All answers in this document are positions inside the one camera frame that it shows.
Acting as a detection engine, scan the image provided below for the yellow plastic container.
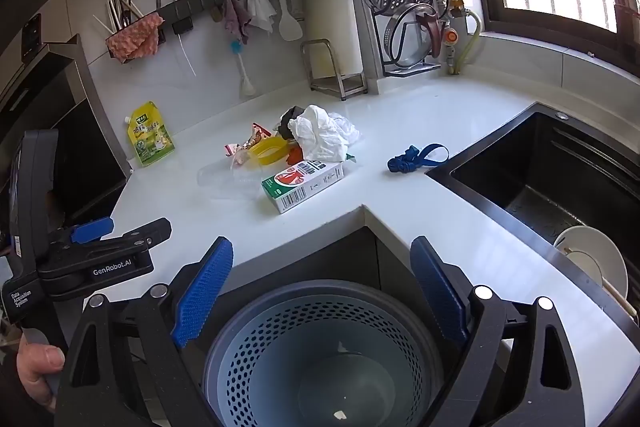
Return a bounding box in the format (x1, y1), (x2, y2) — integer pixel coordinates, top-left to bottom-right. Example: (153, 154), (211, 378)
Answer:
(248, 136), (291, 166)

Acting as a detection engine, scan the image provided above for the white cutting board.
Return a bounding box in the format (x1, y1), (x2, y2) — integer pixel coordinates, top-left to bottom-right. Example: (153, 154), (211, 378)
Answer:
(302, 0), (363, 80)

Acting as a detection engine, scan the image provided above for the grey perforated waste bin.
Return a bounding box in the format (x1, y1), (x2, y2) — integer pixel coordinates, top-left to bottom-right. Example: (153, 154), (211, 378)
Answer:
(202, 279), (446, 427)

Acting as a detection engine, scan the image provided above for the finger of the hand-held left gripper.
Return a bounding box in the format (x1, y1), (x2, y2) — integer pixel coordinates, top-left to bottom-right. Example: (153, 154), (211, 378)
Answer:
(60, 216), (115, 247)
(62, 217), (172, 259)

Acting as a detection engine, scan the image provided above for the yellow green pouch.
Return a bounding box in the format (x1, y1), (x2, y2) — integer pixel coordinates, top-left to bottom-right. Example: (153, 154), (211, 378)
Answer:
(125, 101), (176, 168)

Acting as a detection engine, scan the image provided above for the yellowish gas hose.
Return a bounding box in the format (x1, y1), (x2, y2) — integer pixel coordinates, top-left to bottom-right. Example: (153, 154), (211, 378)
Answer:
(452, 9), (483, 75)

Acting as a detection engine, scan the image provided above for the person's left hand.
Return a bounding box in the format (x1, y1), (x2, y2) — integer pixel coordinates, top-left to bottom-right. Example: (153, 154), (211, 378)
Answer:
(15, 332), (67, 413)

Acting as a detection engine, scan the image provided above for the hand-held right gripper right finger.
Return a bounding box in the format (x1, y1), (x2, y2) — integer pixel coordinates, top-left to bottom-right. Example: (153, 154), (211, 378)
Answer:
(410, 236), (586, 427)

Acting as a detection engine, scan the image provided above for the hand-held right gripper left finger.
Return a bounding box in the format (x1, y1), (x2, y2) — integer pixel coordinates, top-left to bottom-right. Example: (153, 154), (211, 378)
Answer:
(54, 236), (234, 427)

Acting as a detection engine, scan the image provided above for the black steel-framed stove unit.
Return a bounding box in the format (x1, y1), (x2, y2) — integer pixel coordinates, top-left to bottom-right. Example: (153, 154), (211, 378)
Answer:
(0, 14), (132, 228)

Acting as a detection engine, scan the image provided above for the white green red carton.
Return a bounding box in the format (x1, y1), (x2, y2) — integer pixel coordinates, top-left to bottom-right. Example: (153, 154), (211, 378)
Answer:
(261, 159), (347, 214)

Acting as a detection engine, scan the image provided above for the bunch of chopsticks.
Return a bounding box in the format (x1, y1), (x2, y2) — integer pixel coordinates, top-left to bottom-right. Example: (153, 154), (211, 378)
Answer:
(92, 0), (146, 38)

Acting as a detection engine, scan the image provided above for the red and white snack wrapper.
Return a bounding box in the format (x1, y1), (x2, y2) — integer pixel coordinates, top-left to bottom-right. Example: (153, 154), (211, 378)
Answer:
(223, 123), (273, 168)

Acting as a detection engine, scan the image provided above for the white cloth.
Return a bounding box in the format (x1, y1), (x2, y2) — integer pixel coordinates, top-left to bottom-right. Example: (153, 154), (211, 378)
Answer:
(246, 0), (277, 32)

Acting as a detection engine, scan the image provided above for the steel cutting board rack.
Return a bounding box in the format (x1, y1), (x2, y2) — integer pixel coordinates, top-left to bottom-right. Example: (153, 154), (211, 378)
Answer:
(300, 38), (368, 102)

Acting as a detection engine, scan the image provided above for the black kitchen sink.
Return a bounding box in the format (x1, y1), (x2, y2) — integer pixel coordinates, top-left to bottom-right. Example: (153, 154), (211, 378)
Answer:
(425, 102), (640, 323)

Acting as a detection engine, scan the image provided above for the mauve cloth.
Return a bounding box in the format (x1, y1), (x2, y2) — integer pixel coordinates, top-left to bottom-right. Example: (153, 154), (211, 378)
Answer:
(221, 0), (252, 45)

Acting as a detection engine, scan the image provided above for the pink cloth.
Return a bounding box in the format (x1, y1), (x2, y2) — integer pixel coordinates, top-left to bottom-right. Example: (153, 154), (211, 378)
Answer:
(106, 13), (166, 62)

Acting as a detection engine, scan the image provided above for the clear plastic container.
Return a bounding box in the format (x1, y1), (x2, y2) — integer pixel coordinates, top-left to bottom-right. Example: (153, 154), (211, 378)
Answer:
(197, 157), (268, 202)

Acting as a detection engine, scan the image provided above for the wooden chopstick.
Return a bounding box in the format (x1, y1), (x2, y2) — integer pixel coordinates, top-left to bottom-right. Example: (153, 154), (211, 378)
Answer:
(602, 277), (638, 320)

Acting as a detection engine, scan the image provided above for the white rice paddle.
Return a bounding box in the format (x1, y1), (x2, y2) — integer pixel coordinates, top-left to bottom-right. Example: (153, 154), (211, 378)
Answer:
(275, 0), (304, 42)

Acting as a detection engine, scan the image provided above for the white bottle brush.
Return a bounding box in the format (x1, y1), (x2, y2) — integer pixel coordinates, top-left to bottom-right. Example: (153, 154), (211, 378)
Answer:
(230, 39), (257, 98)

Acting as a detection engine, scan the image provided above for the blue strap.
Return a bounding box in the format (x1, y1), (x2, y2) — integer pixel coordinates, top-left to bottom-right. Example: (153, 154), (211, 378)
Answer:
(387, 143), (450, 175)

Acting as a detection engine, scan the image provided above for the small white dish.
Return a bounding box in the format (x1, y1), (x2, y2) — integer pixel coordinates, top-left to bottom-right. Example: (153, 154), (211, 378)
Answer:
(565, 249), (613, 295)

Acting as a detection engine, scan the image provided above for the glass pot lid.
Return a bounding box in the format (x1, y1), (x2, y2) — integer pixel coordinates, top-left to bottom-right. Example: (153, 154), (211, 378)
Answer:
(385, 2), (446, 68)

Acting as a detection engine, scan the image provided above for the gas valve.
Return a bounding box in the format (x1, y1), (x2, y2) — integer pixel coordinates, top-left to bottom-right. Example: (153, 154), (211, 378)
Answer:
(442, 0), (466, 75)

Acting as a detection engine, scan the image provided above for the white translucent plastic bag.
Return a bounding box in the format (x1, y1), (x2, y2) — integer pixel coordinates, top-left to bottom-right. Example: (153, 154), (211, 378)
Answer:
(287, 105), (361, 162)

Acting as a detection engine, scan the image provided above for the white bowl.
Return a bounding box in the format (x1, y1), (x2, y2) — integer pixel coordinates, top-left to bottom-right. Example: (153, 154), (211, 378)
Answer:
(552, 226), (629, 303)

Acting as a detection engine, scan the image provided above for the dark grey cloth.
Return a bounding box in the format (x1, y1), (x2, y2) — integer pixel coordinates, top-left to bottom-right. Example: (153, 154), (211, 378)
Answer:
(277, 106), (306, 140)

